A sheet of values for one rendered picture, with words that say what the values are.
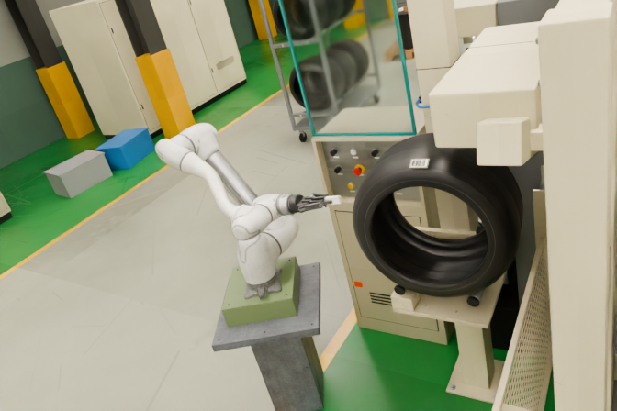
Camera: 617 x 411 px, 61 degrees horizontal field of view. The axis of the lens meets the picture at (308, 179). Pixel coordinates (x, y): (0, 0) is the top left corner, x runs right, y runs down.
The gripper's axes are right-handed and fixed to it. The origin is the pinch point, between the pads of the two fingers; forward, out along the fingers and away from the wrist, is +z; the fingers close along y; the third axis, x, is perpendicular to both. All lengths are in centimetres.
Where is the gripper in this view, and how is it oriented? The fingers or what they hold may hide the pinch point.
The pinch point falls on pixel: (333, 200)
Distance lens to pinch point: 208.0
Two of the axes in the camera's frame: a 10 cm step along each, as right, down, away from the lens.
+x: 3.6, 8.7, 3.4
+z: 8.0, -1.0, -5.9
